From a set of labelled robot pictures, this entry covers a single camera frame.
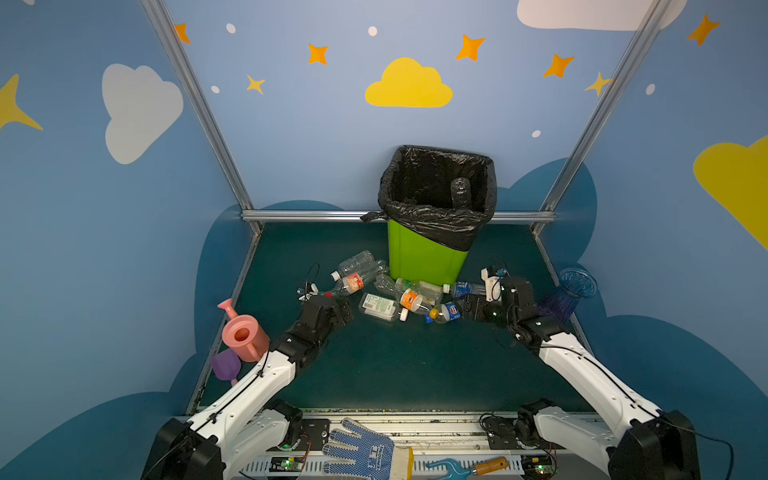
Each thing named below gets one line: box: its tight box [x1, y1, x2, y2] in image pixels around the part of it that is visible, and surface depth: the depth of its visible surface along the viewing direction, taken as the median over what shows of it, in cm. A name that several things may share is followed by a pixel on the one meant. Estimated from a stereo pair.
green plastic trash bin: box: [387, 219, 469, 286], surface depth 92 cm
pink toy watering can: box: [217, 298, 271, 363], surface depth 82 cm
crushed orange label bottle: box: [375, 274, 436, 316], surface depth 95 cm
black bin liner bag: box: [360, 145, 497, 253], surface depth 85 cm
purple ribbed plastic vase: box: [540, 267, 598, 324], surface depth 84 cm
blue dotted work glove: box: [322, 418, 415, 480], surface depth 73 cm
